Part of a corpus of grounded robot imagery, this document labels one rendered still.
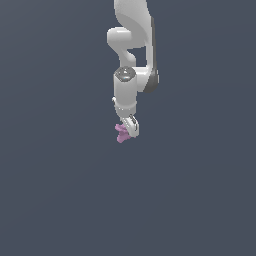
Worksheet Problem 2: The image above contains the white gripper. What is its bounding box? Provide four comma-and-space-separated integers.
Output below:
120, 114, 140, 138

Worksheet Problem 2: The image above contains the small pink object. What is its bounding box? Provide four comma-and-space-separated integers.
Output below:
114, 123, 132, 144

